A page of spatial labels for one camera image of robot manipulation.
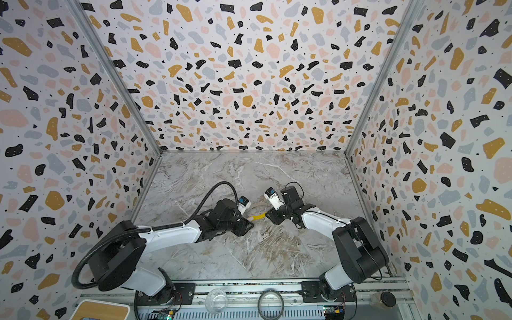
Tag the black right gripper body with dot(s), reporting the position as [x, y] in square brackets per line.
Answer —
[280, 210]

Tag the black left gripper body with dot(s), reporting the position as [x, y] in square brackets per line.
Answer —
[236, 220]

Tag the yellow capped key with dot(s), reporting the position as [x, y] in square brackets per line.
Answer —
[257, 217]

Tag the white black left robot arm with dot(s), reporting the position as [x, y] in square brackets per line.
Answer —
[118, 263]

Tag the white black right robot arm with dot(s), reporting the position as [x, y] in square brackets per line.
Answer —
[360, 252]

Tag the clear glass bowl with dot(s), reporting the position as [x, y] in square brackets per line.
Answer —
[216, 301]

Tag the jar with black lid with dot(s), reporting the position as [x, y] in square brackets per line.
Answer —
[384, 300]

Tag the wooden tray white rim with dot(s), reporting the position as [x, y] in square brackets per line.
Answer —
[101, 310]

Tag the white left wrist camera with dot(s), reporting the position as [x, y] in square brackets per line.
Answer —
[243, 204]

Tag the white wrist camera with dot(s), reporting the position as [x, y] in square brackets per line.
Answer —
[272, 196]
[243, 204]

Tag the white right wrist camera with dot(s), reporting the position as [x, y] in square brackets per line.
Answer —
[272, 196]

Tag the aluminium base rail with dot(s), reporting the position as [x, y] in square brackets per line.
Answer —
[245, 293]

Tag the aluminium corner post right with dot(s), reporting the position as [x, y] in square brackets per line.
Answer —
[411, 13]

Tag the aluminium corner post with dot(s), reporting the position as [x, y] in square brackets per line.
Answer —
[85, 25]
[411, 13]

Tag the aluminium corner post left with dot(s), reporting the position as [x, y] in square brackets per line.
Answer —
[85, 25]

